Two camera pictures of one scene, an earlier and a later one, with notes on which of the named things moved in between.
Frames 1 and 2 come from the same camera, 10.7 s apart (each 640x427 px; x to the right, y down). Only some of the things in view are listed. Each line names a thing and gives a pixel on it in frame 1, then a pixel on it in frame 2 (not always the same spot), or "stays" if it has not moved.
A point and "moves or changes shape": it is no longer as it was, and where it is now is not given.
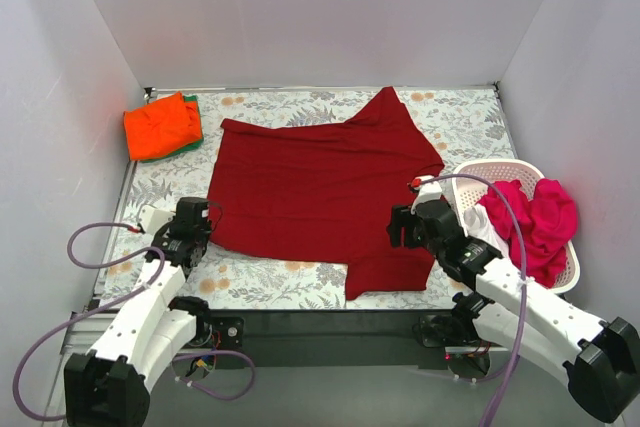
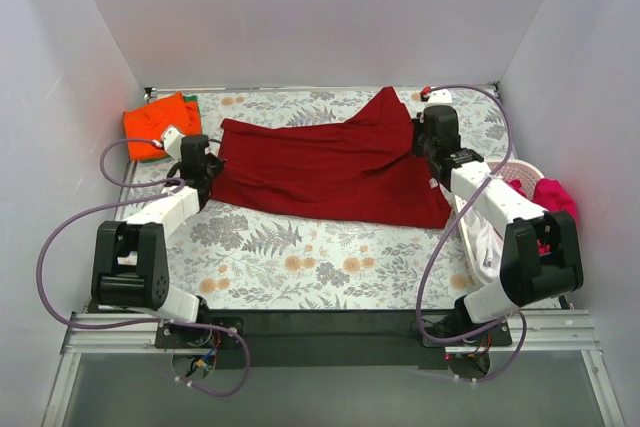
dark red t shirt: (324, 192) moves or changes shape
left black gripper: (198, 235) -> (214, 167)
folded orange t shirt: (161, 127) stays
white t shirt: (478, 225) stays
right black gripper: (400, 225) -> (419, 142)
